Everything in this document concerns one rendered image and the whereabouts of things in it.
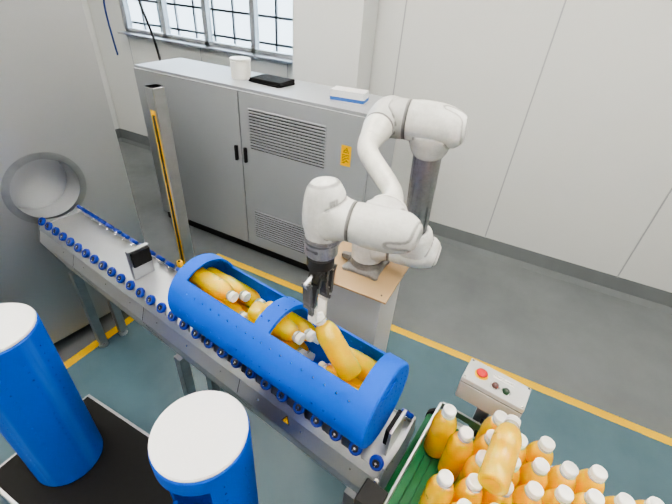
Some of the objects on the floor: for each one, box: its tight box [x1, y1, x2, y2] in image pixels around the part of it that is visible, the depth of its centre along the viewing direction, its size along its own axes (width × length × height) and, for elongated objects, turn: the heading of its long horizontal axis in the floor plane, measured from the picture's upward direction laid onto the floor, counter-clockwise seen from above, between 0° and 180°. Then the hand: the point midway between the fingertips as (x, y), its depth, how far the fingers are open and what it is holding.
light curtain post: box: [144, 84, 194, 264], centre depth 219 cm, size 6×6×170 cm
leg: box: [68, 271, 109, 348], centre depth 246 cm, size 6×6×63 cm
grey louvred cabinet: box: [133, 58, 396, 271], centre depth 340 cm, size 54×215×145 cm, turn 57°
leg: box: [174, 354, 196, 396], centre depth 203 cm, size 6×6×63 cm
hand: (317, 309), depth 115 cm, fingers closed on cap, 4 cm apart
